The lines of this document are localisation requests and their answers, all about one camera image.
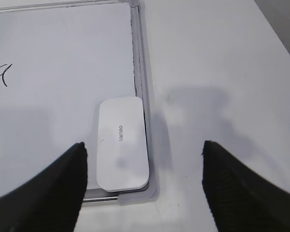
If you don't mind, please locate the white rectangular board eraser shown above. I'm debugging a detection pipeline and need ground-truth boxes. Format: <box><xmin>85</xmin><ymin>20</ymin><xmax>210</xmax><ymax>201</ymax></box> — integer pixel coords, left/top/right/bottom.
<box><xmin>96</xmin><ymin>97</ymin><xmax>149</xmax><ymax>192</ymax></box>

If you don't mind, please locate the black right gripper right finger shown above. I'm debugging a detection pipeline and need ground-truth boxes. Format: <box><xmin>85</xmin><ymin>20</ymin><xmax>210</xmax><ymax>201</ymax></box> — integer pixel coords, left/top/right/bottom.
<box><xmin>202</xmin><ymin>141</ymin><xmax>290</xmax><ymax>232</ymax></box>

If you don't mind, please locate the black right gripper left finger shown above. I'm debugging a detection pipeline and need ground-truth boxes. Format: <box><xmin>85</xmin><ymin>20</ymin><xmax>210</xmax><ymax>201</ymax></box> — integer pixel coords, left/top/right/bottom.
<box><xmin>0</xmin><ymin>142</ymin><xmax>87</xmax><ymax>232</ymax></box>

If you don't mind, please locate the white board with aluminium frame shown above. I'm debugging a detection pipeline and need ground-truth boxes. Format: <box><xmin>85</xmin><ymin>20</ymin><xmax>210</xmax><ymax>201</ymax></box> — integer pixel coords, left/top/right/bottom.
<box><xmin>0</xmin><ymin>0</ymin><xmax>157</xmax><ymax>204</ymax></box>

